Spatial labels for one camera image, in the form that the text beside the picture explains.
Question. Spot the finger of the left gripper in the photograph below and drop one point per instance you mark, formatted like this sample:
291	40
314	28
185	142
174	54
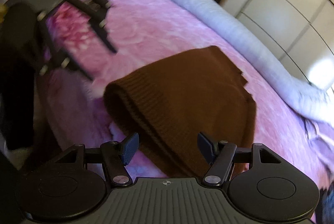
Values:
96	21
59	58

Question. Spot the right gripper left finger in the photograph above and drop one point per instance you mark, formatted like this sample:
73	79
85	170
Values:
115	157

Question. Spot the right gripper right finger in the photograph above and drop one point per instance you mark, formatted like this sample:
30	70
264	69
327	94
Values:
219	155

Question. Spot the brown knitted vest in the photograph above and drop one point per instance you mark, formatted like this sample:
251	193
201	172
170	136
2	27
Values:
170	101

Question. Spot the pink rose blanket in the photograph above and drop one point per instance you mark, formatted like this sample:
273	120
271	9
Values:
145	31

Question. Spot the lavender striped quilt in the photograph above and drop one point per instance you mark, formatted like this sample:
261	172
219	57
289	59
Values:
307	100

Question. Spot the white wardrobe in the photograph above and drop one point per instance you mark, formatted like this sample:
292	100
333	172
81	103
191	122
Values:
299	33

